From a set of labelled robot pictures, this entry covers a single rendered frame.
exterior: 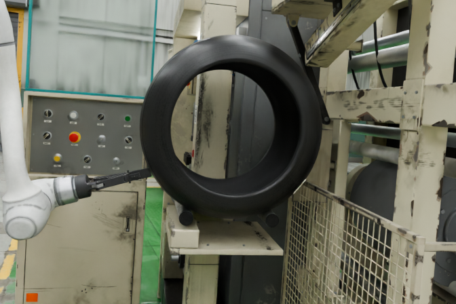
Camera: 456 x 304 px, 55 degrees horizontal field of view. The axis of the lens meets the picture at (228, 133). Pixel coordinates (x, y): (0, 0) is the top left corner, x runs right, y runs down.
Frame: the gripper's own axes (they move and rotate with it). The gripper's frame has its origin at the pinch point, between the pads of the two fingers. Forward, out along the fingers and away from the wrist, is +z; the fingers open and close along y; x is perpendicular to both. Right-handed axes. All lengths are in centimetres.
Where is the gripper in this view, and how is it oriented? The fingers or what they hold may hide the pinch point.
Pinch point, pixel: (140, 174)
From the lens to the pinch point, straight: 147.9
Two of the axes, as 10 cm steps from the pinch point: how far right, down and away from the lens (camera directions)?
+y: -1.8, -0.6, 9.8
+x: 1.9, 9.8, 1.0
